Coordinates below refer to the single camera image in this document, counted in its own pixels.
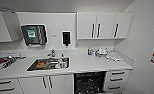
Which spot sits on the stainless steel dishwasher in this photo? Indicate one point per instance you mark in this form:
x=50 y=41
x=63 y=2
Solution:
x=89 y=82

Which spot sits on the stack of white bowls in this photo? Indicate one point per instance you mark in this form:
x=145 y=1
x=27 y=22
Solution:
x=101 y=52

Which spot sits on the black soap dispenser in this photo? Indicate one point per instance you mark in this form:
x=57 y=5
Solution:
x=66 y=38

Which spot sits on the white cup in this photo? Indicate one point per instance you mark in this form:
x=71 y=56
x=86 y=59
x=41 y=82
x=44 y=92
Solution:
x=62 y=62

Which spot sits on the chrome faucet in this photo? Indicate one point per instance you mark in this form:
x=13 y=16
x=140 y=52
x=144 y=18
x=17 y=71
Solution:
x=52 y=53

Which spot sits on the steel sink basin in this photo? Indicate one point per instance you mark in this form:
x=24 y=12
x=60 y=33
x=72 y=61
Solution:
x=48 y=64

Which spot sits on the white dish cloth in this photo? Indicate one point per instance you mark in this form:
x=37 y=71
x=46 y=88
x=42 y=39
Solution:
x=113 y=56

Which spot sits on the orange item in sink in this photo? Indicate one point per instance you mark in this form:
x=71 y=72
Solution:
x=43 y=64

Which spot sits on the grey paper towel dispenser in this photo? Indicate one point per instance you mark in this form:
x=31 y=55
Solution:
x=33 y=35

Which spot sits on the narrow white drawer unit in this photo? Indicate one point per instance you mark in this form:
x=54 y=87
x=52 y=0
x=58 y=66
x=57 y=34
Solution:
x=117 y=80

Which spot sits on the wide white drawer unit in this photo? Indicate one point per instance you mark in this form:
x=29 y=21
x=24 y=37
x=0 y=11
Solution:
x=6 y=86

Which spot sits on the three-door white wall cabinet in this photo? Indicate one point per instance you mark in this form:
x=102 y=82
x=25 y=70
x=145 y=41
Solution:
x=103 y=25

